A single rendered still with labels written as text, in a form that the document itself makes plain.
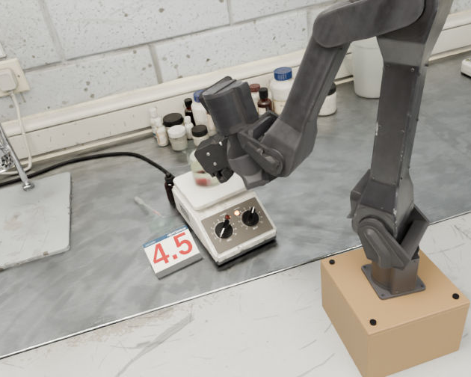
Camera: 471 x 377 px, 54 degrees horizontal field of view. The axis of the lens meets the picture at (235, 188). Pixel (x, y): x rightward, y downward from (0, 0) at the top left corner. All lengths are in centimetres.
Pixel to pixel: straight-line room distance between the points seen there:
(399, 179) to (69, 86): 96
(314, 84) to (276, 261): 40
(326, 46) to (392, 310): 34
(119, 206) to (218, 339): 44
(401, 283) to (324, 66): 29
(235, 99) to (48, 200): 65
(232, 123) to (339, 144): 56
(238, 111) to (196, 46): 70
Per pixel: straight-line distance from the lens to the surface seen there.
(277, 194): 100
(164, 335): 78
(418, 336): 67
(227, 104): 63
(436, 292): 68
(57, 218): 109
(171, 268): 87
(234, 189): 88
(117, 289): 88
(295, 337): 74
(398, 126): 53
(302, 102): 56
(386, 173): 56
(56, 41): 129
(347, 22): 50
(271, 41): 137
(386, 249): 59
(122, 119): 131
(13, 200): 122
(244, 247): 85
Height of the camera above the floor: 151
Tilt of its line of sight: 36 degrees down
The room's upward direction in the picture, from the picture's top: 10 degrees counter-clockwise
